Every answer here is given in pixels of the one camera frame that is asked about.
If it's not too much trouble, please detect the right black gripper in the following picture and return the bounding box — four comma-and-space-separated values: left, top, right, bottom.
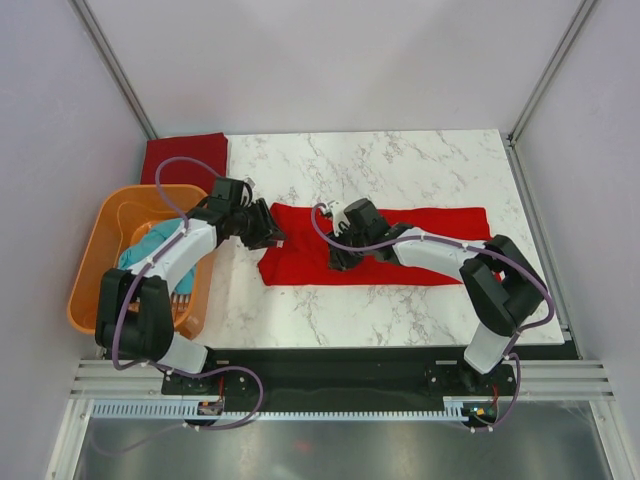
324, 222, 370, 272

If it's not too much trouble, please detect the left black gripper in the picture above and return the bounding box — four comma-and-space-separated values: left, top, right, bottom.
230, 199, 286, 252

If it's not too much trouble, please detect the bright red t shirt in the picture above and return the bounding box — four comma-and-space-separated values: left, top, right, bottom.
257, 202, 504, 287

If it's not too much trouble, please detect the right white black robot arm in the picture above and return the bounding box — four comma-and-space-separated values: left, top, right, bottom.
311, 198, 555, 394

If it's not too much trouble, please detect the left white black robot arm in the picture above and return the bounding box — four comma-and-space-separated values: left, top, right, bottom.
95, 177, 285, 393

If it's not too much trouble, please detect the folded dark red t shirt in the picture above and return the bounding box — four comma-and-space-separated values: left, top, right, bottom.
139, 133, 228, 193

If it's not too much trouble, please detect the teal t shirt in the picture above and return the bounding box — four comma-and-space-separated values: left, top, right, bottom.
117, 218, 197, 295

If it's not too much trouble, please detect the orange plastic basket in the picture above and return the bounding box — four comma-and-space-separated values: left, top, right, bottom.
67, 185, 215, 339

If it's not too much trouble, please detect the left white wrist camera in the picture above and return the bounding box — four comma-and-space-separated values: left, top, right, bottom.
242, 177, 255, 204

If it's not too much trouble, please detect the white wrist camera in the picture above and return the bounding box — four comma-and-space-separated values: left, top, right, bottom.
242, 177, 255, 204
320, 200, 350, 237

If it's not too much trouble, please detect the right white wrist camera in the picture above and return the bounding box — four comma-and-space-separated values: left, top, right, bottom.
320, 200, 350, 237

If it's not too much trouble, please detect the right aluminium frame post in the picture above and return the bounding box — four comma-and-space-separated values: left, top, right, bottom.
505, 0, 599, 146

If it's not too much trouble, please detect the aluminium frame post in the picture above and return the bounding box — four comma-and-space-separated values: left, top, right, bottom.
69, 0, 159, 140
505, 0, 599, 146

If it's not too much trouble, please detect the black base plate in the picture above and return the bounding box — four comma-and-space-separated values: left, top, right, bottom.
161, 347, 516, 412

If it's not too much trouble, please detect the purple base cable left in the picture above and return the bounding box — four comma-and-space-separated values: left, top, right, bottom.
94, 364, 265, 456

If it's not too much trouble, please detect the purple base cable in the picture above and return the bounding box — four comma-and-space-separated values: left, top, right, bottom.
94, 364, 265, 456
462, 352, 524, 435

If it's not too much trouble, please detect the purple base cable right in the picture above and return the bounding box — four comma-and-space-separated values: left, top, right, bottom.
462, 352, 524, 435

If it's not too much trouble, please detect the white slotted cable duct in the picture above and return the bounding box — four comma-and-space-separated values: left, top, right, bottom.
91, 399, 468, 422

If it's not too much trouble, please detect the left aluminium frame post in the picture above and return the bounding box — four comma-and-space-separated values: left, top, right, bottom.
69, 0, 159, 140

